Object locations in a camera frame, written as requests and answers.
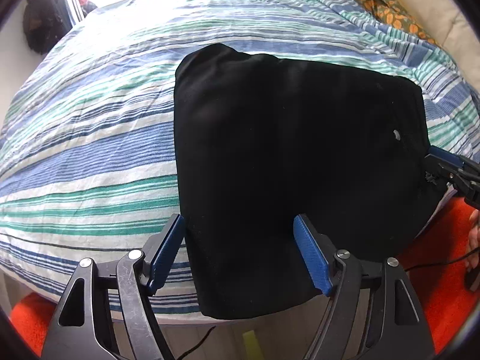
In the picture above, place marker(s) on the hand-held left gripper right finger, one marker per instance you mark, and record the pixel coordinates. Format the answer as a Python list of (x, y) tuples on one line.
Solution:
[(311, 255)]

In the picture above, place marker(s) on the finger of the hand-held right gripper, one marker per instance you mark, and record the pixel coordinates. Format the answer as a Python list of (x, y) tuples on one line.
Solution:
[(448, 178), (446, 159)]

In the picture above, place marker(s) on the black pants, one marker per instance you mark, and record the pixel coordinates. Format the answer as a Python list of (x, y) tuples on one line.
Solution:
[(292, 157)]

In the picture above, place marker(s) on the orange rug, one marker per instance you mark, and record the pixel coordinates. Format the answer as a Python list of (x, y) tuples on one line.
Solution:
[(438, 296)]

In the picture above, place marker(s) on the blue green striped bedsheet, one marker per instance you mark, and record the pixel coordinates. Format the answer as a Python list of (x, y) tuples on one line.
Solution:
[(93, 120)]

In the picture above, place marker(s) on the person's foot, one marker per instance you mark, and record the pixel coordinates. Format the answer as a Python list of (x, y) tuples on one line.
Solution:
[(475, 238)]

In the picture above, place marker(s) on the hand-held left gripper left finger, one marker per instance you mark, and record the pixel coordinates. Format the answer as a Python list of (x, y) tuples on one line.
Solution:
[(167, 251)]

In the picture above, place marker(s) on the dark hanging bag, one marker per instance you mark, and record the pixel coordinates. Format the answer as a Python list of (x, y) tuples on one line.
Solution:
[(37, 26)]

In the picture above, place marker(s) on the red patterned cloth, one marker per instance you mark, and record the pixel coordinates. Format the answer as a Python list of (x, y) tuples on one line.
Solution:
[(84, 3)]

